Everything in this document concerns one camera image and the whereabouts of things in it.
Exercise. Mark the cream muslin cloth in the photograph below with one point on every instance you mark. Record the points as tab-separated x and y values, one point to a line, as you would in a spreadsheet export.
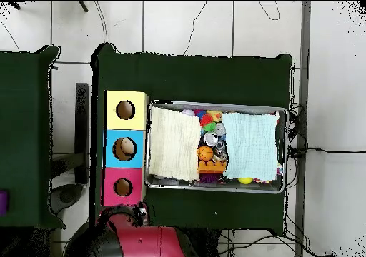
174	142

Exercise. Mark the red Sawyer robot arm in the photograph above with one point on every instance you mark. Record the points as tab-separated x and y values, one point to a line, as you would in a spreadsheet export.
148	242

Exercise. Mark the wooden box with three holes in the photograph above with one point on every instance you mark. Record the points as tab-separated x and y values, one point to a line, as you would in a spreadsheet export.
134	120

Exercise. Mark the shallow metal mesh bin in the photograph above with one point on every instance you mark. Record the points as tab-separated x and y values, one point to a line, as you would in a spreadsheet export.
257	187

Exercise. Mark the orange toy basketball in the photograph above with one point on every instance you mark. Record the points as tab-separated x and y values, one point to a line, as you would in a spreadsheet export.
205	153

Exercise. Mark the orange plastic toy brick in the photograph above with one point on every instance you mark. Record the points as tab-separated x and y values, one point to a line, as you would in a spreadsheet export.
210	168

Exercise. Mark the purple spiky rubber ball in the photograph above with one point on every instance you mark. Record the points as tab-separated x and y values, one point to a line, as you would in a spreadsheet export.
210	178

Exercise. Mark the light blue muslin cloth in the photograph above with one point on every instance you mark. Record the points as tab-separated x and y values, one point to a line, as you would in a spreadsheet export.
251	145

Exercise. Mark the small yellow ball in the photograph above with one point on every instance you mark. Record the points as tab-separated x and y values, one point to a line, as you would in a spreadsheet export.
245	180

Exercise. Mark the black upright panel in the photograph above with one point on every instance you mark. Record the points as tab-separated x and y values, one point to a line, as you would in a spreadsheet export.
82	125

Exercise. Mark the grey round base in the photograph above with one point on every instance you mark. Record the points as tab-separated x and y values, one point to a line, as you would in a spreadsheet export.
67	197

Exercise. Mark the purple object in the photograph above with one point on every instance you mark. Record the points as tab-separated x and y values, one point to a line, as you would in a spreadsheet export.
3	202

